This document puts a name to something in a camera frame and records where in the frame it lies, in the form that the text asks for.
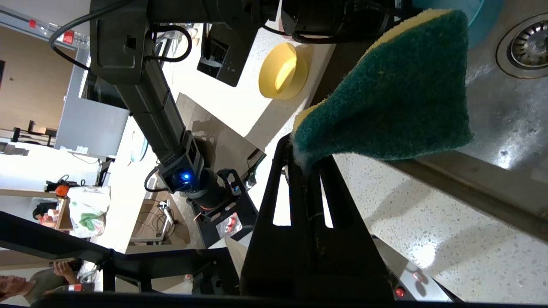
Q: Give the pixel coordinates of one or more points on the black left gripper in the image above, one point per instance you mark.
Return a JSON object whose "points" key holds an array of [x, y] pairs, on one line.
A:
{"points": [[342, 17]]}

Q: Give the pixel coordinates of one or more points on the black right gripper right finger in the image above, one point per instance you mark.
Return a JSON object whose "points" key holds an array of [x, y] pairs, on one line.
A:
{"points": [[351, 265]]}

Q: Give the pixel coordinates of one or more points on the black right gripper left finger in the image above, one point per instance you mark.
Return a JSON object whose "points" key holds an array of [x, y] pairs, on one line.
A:
{"points": [[274, 265]]}

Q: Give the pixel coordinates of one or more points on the yellow and green sponge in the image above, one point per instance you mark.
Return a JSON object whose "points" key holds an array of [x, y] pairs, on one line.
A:
{"points": [[398, 98]]}

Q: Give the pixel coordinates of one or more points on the blue plastic bowl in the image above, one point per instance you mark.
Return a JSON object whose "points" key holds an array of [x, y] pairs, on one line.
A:
{"points": [[483, 17]]}

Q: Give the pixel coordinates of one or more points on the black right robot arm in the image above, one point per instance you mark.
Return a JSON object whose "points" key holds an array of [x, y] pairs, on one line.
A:
{"points": [[64, 241]]}

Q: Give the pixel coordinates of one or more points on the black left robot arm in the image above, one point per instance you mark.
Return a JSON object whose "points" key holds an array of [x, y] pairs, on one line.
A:
{"points": [[150, 107]]}

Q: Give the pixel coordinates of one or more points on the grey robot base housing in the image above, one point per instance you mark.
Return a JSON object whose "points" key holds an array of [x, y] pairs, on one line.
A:
{"points": [[411, 265]]}

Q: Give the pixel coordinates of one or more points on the metal sink drain strainer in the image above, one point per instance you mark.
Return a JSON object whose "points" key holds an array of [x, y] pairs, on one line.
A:
{"points": [[528, 47]]}

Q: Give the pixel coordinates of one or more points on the stainless steel sink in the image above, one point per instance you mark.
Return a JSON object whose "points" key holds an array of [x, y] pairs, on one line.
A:
{"points": [[509, 124]]}

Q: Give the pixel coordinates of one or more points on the yellow plastic bowl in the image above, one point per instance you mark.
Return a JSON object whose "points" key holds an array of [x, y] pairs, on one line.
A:
{"points": [[282, 72]]}

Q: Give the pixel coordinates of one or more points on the black induction cooktop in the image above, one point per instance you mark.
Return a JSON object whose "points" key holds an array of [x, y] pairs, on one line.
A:
{"points": [[224, 55]]}

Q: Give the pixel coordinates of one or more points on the white plastic bag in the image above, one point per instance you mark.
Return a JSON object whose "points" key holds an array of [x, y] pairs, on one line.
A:
{"points": [[87, 214]]}

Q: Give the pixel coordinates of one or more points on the orange power tool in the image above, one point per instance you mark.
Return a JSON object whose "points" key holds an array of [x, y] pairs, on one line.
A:
{"points": [[60, 188]]}

